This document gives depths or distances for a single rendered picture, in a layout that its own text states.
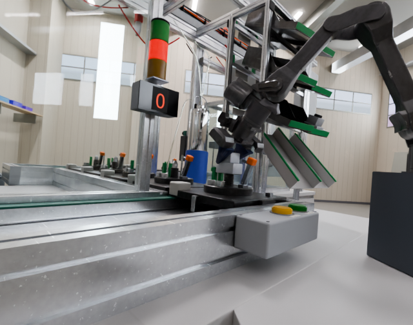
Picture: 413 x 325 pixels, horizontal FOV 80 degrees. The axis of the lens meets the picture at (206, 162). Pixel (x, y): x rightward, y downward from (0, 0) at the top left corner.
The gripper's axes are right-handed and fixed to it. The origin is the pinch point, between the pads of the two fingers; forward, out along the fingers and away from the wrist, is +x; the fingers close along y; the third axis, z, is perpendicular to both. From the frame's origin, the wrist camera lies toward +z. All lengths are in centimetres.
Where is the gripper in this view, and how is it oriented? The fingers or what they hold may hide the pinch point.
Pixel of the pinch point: (228, 154)
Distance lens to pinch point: 71.7
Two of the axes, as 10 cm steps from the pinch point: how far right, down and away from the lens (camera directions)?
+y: -7.0, -0.6, -7.1
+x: -4.9, 7.6, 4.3
